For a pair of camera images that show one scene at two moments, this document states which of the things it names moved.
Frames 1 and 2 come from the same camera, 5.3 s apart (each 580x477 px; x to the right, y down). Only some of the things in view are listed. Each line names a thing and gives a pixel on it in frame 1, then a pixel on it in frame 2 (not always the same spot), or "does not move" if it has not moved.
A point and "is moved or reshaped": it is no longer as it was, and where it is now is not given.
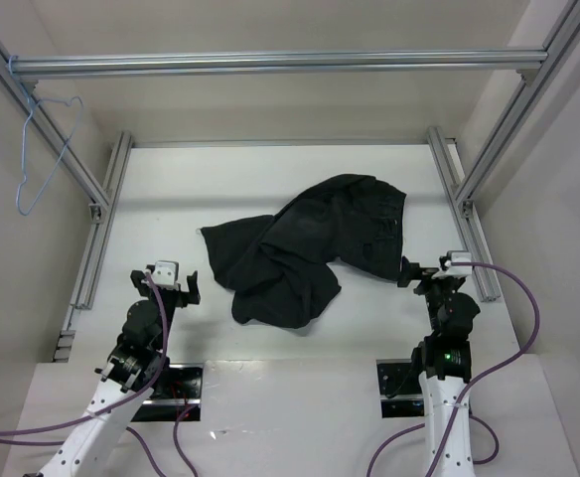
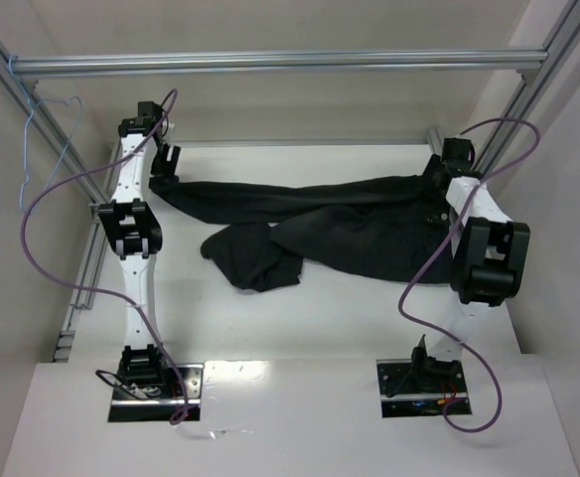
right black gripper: (423, 276) → (439, 172)
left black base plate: (180, 391) does not move
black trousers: (277, 267) is moved or reshaped
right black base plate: (399, 389) does not move
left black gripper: (185, 296) → (166, 157)
